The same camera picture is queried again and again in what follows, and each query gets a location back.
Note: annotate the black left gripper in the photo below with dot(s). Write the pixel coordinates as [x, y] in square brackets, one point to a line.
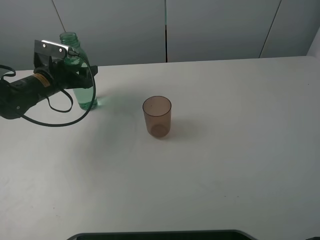
[60, 74]

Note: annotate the green transparent water bottle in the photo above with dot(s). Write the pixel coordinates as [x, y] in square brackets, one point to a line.
[83, 90]

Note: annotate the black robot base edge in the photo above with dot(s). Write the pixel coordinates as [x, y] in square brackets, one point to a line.
[230, 234]

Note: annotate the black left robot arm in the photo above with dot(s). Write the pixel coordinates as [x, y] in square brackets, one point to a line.
[17, 97]

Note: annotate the pink translucent plastic cup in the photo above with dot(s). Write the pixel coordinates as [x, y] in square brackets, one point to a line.
[157, 115]

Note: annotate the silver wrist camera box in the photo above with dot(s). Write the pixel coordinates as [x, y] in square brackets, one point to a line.
[51, 49]

